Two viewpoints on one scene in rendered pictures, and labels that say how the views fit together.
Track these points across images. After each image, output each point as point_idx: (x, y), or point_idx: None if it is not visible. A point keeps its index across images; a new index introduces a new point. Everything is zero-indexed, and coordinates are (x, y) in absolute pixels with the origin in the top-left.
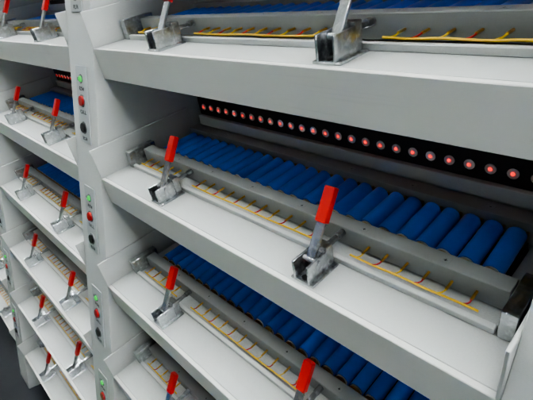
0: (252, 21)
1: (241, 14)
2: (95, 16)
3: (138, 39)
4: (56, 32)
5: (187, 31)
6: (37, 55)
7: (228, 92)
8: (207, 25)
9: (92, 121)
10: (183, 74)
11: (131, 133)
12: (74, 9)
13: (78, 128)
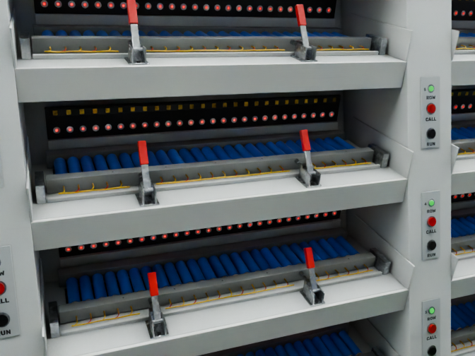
0: (203, 42)
1: (185, 37)
2: (13, 33)
3: (53, 58)
4: None
5: (117, 49)
6: None
7: (236, 86)
8: (148, 44)
9: (7, 156)
10: (186, 79)
11: (28, 166)
12: None
13: None
